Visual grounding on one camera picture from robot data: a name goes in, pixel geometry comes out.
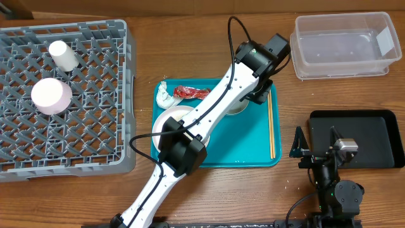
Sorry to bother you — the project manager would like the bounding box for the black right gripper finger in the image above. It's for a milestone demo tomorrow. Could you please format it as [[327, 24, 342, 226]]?
[[289, 126, 309, 158], [329, 126, 341, 149]]

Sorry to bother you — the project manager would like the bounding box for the grey small saucer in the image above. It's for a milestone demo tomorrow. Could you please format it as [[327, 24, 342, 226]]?
[[226, 99, 249, 116]]

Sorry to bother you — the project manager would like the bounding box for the cream cup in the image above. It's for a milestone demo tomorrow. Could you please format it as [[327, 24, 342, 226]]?
[[49, 41, 79, 72]]

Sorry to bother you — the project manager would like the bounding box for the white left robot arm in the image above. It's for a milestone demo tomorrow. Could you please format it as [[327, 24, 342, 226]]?
[[110, 41, 290, 227]]

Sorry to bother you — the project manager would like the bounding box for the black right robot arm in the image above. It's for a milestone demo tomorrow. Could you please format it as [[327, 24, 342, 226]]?
[[284, 127, 365, 228]]

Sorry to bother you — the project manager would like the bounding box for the grey dishwasher rack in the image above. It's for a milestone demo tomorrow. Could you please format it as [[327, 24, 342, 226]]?
[[1, 20, 136, 182]]

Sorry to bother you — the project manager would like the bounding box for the right wooden chopstick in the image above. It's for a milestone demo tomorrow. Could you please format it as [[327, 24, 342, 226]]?
[[269, 87, 277, 159]]

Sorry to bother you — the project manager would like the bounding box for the black plastic tray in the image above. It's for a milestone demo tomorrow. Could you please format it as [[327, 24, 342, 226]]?
[[308, 110, 404, 168]]

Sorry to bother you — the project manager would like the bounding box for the teal plastic tray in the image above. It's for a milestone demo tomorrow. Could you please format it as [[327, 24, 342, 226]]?
[[150, 77, 283, 168]]

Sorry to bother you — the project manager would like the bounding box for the red snack wrapper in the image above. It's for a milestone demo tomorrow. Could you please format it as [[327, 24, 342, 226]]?
[[173, 85, 211, 100]]

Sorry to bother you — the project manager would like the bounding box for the clear plastic container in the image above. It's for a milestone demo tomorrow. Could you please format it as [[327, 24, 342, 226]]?
[[290, 11, 402, 80]]

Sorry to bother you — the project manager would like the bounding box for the large white plate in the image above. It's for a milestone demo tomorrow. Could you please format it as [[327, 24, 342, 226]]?
[[151, 104, 211, 153]]

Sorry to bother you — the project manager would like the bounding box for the crumpled white napkin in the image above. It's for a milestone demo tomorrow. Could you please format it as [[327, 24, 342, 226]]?
[[156, 81, 183, 110]]

